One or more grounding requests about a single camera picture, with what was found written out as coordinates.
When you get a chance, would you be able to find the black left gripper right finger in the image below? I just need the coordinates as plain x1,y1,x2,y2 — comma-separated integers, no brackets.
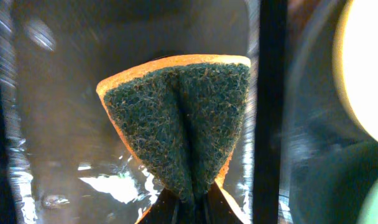
196,182,243,224

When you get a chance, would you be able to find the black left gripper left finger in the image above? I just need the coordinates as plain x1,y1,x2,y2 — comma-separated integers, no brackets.
136,189,192,224

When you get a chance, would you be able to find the orange green scrub sponge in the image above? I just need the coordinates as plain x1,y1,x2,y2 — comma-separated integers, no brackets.
96,54,251,203

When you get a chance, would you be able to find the yellow plate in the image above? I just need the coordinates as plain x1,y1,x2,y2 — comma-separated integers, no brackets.
332,0,378,142

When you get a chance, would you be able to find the mint green plate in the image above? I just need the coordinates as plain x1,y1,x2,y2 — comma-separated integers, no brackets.
356,179,378,224

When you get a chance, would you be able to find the round black tray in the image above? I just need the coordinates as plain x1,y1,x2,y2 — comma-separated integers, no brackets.
282,1,378,223

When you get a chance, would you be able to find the rectangular black water tray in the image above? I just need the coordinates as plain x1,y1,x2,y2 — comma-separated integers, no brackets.
0,0,289,224

